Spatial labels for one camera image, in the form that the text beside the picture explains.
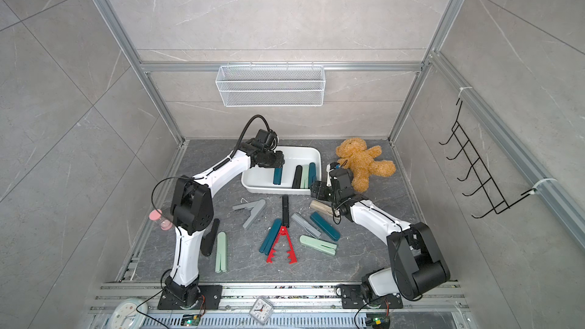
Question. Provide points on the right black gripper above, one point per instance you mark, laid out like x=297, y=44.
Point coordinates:
x=321, y=188

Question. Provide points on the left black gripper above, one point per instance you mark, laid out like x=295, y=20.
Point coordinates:
x=280, y=160

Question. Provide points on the dark teal pliers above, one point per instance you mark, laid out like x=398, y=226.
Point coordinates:
x=311, y=174

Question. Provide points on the light green pliers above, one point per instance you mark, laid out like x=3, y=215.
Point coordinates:
x=318, y=245
x=305, y=178
x=221, y=253

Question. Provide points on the grey pliers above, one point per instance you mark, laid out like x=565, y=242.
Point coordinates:
x=255, y=208
x=310, y=229

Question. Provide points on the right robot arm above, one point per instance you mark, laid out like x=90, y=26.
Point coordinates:
x=416, y=263

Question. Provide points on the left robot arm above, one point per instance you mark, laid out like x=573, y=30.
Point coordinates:
x=192, y=211

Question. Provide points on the beige wooden pliers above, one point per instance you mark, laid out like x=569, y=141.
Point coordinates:
x=321, y=207

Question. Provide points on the white storage box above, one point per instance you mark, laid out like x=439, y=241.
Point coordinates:
x=260, y=180

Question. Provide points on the dark teal pliers floor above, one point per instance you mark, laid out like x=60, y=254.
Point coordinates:
x=325, y=226

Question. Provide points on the grey open pliers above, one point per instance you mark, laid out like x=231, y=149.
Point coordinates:
x=255, y=208

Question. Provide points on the red open pliers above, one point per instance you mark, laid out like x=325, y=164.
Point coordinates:
x=282, y=240

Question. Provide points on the brown teddy bear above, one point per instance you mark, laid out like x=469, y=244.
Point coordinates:
x=354, y=154

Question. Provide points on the pink sand timer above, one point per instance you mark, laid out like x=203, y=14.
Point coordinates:
x=156, y=217

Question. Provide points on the small square clock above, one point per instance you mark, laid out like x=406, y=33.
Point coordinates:
x=262, y=310

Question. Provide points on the round white clock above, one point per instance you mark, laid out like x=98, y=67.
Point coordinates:
x=129, y=314

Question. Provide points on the white wire mesh basket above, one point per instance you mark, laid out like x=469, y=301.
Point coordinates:
x=243, y=86

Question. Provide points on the black wall hook rack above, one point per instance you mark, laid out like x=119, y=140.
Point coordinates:
x=478, y=168

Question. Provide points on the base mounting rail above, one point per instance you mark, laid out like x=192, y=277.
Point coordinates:
x=296, y=305

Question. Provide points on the aluminium frame rail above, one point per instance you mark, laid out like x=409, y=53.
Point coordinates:
x=111, y=19

